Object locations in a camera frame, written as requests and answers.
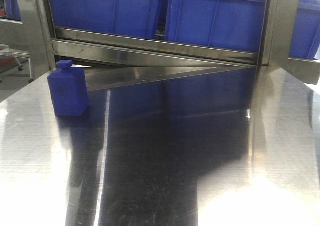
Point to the blue bottle part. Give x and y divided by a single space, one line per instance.
68 89

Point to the blue bin centre right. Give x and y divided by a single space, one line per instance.
222 24

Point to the blue bin centre left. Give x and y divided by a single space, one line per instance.
133 18

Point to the blue bin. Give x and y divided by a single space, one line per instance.
133 18
306 34
222 24
12 10

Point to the wheeled metal cart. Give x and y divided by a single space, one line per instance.
17 59

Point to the blue bin far right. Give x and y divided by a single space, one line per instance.
306 34

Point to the stainless steel shelf rack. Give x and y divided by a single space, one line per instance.
36 38

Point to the blue bin far left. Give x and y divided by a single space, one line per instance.
12 10

